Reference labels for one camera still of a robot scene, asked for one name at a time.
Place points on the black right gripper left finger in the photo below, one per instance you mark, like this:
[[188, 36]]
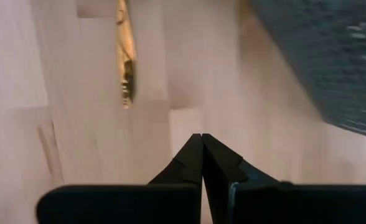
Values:
[[124, 205]]

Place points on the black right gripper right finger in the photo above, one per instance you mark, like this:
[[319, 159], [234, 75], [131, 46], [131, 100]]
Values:
[[295, 205]]

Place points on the grey mesh cutlery caddy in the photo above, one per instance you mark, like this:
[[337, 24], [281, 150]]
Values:
[[326, 62]]

